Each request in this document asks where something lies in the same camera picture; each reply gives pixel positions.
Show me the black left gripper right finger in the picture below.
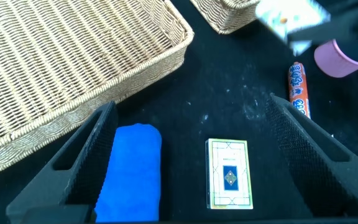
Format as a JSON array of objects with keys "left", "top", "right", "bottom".
[{"left": 265, "top": 93, "right": 358, "bottom": 218}]

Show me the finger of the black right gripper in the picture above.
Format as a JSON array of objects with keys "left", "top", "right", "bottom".
[{"left": 287, "top": 9, "right": 358, "bottom": 43}]

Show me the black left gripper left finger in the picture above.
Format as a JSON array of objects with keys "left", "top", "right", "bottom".
[{"left": 6, "top": 100, "right": 119, "bottom": 224}]

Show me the pink cup with handle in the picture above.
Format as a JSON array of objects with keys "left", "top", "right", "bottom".
[{"left": 313, "top": 35, "right": 358, "bottom": 78}]

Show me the white box with green label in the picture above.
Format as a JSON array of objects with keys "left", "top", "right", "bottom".
[{"left": 255, "top": 0, "right": 332, "bottom": 57}]

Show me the orange packaged sausage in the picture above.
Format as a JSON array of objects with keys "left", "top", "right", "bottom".
[{"left": 287, "top": 61, "right": 311, "bottom": 119}]

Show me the blue towel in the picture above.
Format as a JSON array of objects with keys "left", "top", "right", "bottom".
[{"left": 94, "top": 123, "right": 163, "bottom": 223}]

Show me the playing card box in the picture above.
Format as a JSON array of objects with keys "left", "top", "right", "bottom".
[{"left": 204, "top": 138, "right": 254, "bottom": 210}]

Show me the black table cloth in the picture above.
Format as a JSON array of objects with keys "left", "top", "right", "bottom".
[{"left": 0, "top": 0, "right": 358, "bottom": 224}]

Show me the wicker basket with brown handles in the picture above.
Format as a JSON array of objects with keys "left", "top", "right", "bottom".
[
  {"left": 0, "top": 0, "right": 195, "bottom": 184},
  {"left": 190, "top": 0, "right": 262, "bottom": 35}
]

